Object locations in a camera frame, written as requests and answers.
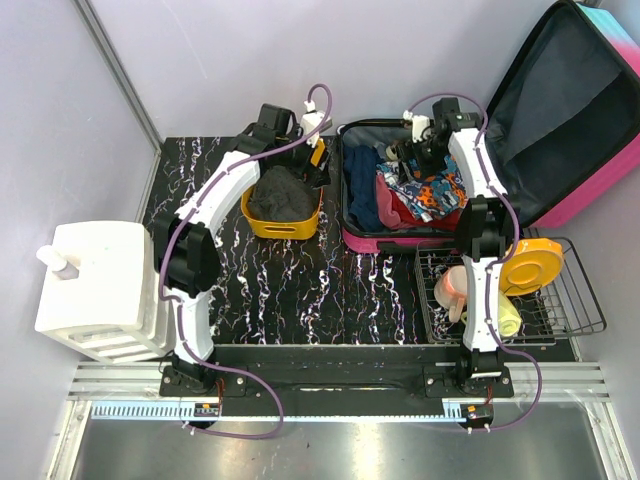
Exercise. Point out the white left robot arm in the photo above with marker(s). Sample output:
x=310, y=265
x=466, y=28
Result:
x=186, y=258

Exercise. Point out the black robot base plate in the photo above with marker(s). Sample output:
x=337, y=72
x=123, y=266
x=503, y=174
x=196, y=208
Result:
x=430, y=371

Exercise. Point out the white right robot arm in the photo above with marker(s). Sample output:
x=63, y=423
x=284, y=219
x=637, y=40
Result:
x=486, y=236

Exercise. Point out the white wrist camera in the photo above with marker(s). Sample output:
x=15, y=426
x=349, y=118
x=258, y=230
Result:
x=420, y=126
x=310, y=123

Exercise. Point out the yellow-green plastic cup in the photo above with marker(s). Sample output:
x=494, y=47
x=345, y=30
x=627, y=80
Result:
x=509, y=319

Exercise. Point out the red garment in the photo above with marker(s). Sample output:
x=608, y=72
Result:
x=447, y=223

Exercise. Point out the black wire dish rack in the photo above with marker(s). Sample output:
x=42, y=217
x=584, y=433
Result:
x=564, y=309

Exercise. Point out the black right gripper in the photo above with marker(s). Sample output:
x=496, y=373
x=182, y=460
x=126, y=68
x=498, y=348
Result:
x=404, y=151

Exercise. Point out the navy blue garment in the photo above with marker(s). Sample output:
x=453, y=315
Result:
x=360, y=167

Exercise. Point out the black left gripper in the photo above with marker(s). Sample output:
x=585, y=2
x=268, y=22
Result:
x=321, y=176

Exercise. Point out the orange plastic basket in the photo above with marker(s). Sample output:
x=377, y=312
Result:
x=303, y=230

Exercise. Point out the teal and pink kids suitcase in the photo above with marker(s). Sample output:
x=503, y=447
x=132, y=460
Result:
x=563, y=127

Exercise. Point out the white compartment organizer box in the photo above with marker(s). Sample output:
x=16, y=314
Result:
x=112, y=312

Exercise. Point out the pink plastic cup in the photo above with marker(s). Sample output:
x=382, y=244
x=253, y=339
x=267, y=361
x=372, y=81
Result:
x=450, y=292

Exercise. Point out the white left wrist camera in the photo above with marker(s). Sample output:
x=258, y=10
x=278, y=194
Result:
x=310, y=123

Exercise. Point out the aluminium slotted rail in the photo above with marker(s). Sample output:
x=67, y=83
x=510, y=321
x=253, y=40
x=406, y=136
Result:
x=131, y=392

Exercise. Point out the white cylindrical tube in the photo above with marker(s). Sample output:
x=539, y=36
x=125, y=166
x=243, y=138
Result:
x=56, y=263

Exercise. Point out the colourful patterned cloth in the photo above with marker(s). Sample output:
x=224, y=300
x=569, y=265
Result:
x=432, y=198

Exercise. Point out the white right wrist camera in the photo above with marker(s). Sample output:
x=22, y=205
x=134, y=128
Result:
x=420, y=126

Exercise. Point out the grey polka dot cloth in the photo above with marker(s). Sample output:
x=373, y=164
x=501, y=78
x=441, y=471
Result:
x=280, y=196

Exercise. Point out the pink ribbed garment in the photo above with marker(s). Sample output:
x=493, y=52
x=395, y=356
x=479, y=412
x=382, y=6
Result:
x=388, y=217

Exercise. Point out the black marble pattern mat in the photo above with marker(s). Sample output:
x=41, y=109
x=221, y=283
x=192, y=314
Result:
x=278, y=292

